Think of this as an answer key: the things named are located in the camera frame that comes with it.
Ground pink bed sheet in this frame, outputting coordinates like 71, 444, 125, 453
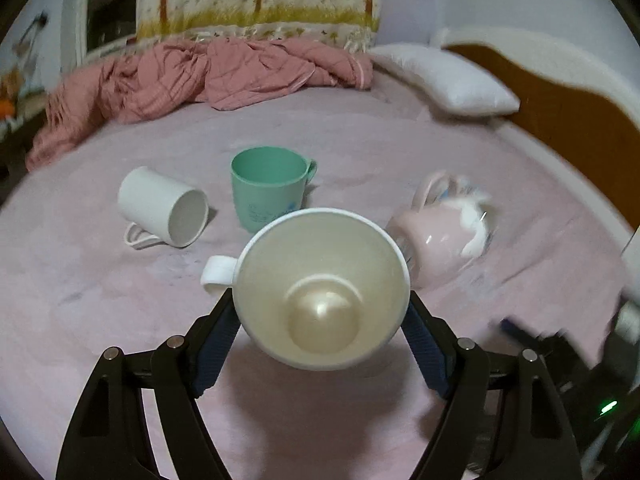
0, 67, 636, 480

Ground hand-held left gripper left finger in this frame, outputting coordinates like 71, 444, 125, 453
55, 291, 240, 480

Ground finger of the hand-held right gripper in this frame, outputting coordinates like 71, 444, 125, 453
500, 316, 568, 356

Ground pink quilt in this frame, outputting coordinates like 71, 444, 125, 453
25, 37, 375, 171

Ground wooden headboard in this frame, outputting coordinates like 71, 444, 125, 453
432, 27, 640, 241

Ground white cylindrical cup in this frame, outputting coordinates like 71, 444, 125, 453
117, 166, 209, 251

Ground pink cup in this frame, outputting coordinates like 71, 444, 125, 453
386, 170, 498, 290

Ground green cup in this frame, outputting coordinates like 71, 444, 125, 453
230, 146, 319, 234

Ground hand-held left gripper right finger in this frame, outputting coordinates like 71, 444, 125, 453
398, 291, 584, 480

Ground white pillow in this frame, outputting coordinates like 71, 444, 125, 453
368, 43, 521, 117

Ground cream white cup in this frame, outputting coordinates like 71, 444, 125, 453
200, 207, 411, 372

